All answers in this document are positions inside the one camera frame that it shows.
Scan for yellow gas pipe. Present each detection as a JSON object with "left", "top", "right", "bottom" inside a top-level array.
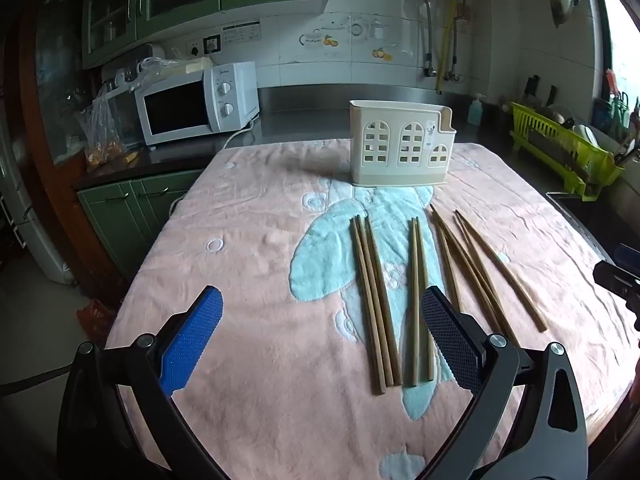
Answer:
[{"left": 435, "top": 0, "right": 458, "bottom": 93}]

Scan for green wall cabinet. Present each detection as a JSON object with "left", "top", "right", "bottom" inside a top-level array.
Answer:
[{"left": 72, "top": 0, "right": 331, "bottom": 68}]

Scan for white round appliance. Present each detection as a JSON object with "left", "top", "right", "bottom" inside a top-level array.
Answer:
[{"left": 132, "top": 44, "right": 167, "bottom": 63}]

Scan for metal water hose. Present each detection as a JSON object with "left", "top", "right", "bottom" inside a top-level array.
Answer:
[
  {"left": 450, "top": 0, "right": 463, "bottom": 81},
  {"left": 424, "top": 0, "right": 435, "bottom": 78}
]

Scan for green base cabinet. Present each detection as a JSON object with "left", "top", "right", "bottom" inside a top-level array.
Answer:
[{"left": 75, "top": 167, "right": 206, "bottom": 281}]

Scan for blue soap bottle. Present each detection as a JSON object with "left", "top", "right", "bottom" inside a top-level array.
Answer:
[{"left": 467, "top": 92, "right": 486, "bottom": 126}]

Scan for pink and blue towel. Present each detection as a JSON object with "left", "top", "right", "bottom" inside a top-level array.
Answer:
[{"left": 105, "top": 140, "right": 640, "bottom": 480}]

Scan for cream plastic chopstick holder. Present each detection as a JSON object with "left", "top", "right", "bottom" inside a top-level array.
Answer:
[{"left": 348, "top": 100, "right": 458, "bottom": 188}]

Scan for white microwave power cable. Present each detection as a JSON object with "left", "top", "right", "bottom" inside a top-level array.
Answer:
[{"left": 170, "top": 112, "right": 261, "bottom": 218}]

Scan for black cable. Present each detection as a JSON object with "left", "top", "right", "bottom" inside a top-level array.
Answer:
[{"left": 0, "top": 364, "right": 73, "bottom": 397}]

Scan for clear plastic bag with food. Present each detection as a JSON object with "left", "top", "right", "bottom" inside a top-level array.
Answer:
[{"left": 80, "top": 85, "right": 143, "bottom": 166}]

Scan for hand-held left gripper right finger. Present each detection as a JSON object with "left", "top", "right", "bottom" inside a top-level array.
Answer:
[{"left": 420, "top": 285, "right": 588, "bottom": 480}]

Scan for white label sticker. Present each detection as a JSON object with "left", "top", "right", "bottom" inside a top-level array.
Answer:
[{"left": 221, "top": 21, "right": 262, "bottom": 50}]

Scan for white refrigerator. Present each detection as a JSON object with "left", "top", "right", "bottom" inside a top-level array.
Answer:
[{"left": 0, "top": 110, "right": 71, "bottom": 286}]

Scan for white countertop appliance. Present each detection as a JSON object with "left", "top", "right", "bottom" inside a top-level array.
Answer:
[{"left": 100, "top": 71, "right": 146, "bottom": 148}]

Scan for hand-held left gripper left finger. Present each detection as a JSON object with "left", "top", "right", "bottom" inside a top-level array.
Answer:
[{"left": 57, "top": 285, "right": 226, "bottom": 480}]

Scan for teapot and orange wall decal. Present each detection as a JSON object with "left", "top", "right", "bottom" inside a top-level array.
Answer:
[{"left": 297, "top": 12, "right": 396, "bottom": 63}]

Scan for white microwave oven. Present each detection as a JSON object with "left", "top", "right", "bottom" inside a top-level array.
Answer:
[{"left": 134, "top": 61, "right": 260, "bottom": 147}]

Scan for green dish rack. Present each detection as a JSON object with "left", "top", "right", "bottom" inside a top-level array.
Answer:
[{"left": 510, "top": 101, "right": 626, "bottom": 201}]

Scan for steel sink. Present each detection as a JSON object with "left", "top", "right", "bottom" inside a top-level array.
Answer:
[{"left": 545, "top": 190, "right": 640, "bottom": 271}]

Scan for red plastic bag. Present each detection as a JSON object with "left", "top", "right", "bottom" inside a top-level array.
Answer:
[{"left": 76, "top": 300, "right": 118, "bottom": 348}]

